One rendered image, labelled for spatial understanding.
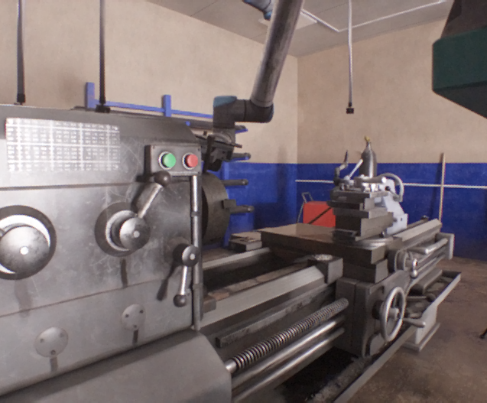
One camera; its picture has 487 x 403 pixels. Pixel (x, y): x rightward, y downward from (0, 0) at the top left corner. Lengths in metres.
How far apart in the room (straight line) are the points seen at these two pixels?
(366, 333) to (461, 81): 1.08
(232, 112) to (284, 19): 0.39
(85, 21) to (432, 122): 4.79
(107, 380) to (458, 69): 0.73
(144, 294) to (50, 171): 0.31
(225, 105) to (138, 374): 0.93
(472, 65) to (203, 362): 0.70
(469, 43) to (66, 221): 0.62
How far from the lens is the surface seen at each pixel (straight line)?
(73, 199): 0.63
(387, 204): 2.12
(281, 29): 1.11
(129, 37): 4.58
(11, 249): 0.55
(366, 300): 1.29
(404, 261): 1.38
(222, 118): 1.27
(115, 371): 0.73
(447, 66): 0.42
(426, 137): 5.45
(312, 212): 4.34
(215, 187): 1.01
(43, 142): 0.63
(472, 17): 0.44
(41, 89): 4.05
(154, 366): 0.74
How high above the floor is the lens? 1.22
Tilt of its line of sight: 6 degrees down
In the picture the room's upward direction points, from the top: straight up
